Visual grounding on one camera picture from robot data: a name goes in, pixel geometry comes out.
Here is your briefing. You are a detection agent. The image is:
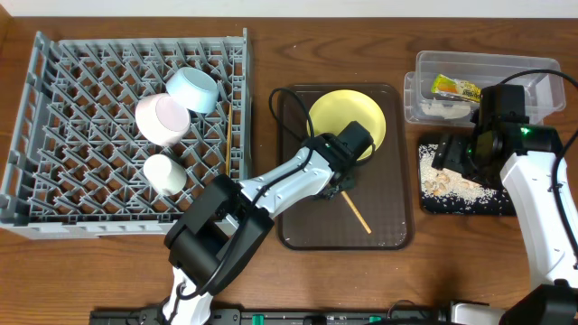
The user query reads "yellow plate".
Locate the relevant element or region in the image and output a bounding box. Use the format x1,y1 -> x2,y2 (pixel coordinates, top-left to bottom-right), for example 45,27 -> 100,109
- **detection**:
305,89 -> 387,164

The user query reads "clear plastic wrap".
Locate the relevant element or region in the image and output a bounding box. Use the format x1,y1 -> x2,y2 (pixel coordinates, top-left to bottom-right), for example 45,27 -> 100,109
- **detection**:
420,101 -> 471,119

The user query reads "wooden chopstick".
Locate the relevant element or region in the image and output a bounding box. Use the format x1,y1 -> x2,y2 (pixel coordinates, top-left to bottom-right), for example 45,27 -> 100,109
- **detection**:
340,191 -> 372,234
225,104 -> 233,176

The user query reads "green yellow snack wrapper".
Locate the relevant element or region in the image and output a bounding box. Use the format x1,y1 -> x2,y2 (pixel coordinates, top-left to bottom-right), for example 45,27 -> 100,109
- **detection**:
431,74 -> 481,103

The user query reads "light blue bowl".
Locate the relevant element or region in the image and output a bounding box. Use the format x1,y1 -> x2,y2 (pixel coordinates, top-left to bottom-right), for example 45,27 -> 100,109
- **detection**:
166,67 -> 219,114

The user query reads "white cup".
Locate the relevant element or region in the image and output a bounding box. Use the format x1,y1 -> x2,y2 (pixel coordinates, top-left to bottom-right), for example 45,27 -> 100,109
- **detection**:
143,154 -> 187,196

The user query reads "white bowl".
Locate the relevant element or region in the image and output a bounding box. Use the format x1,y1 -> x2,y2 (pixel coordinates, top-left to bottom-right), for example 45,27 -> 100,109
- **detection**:
135,93 -> 191,146

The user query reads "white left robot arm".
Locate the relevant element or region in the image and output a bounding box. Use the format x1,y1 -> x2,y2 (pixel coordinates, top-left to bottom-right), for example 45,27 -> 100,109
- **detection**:
162,121 -> 375,324

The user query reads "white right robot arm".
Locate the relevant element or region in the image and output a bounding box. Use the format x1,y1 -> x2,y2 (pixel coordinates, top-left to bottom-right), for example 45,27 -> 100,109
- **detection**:
432,84 -> 577,324

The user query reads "spilled rice waste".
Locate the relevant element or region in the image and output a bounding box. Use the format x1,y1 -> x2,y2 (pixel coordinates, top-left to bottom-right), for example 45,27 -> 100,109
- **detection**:
418,144 -> 498,204

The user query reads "black food waste tray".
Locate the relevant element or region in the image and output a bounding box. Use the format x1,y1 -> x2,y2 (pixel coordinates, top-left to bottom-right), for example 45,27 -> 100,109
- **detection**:
417,134 -> 516,217

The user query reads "grey dishwasher rack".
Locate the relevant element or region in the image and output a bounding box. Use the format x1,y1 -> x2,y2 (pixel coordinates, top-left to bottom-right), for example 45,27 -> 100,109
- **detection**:
1,34 -> 253,239

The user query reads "dark brown serving tray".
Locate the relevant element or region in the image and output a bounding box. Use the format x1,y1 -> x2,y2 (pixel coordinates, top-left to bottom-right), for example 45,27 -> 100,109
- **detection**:
276,84 -> 414,251

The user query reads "clear plastic bin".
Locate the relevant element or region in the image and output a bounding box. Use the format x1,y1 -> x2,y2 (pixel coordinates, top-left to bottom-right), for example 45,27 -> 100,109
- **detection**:
404,51 -> 566,128

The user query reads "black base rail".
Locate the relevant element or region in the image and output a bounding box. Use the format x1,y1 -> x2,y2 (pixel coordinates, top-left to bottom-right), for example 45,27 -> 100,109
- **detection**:
89,308 -> 449,325

